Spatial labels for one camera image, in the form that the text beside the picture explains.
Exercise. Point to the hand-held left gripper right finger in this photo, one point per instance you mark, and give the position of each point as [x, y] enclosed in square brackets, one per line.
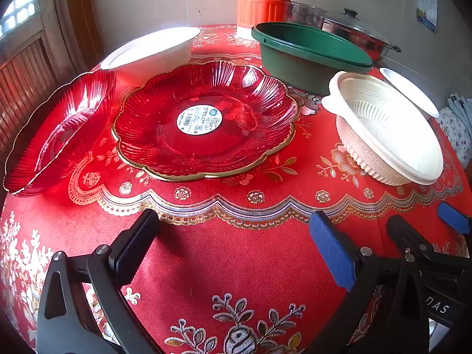
[332, 250]

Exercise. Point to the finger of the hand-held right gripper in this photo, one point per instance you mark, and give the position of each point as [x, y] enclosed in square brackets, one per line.
[455, 219]
[405, 234]

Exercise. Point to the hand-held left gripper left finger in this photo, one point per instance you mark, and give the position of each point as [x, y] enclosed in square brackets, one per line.
[136, 243]

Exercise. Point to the red ribbed glass bowl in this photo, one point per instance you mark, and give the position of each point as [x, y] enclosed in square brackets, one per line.
[55, 143]

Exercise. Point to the red gold-rimmed flower glass plate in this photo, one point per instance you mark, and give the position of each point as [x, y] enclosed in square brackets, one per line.
[239, 143]

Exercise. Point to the green plastic basin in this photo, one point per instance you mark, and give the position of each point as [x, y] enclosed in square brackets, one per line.
[295, 62]

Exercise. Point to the cream patterned plastic bowl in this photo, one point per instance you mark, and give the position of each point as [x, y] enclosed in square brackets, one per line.
[405, 155]

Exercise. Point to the floral fabric bag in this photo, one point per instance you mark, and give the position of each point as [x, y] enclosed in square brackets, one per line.
[457, 132]

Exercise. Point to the red floral tablecloth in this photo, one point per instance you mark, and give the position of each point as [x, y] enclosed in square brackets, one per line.
[221, 265]

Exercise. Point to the white bowl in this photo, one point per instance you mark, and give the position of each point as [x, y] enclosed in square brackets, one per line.
[155, 62]

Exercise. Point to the stainless steel pot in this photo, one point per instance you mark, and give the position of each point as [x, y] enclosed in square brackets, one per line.
[370, 48]

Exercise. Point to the wooden door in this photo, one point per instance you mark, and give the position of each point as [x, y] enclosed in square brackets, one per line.
[33, 81]

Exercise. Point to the glass pot lid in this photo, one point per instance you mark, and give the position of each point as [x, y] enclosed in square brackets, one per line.
[346, 24]

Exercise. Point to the clear glass cup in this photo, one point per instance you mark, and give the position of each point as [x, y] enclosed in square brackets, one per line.
[306, 14]

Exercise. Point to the door window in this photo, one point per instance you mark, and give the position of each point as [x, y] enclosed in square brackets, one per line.
[18, 11]

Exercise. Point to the orange thermos flask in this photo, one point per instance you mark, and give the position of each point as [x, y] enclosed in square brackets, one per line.
[258, 0]

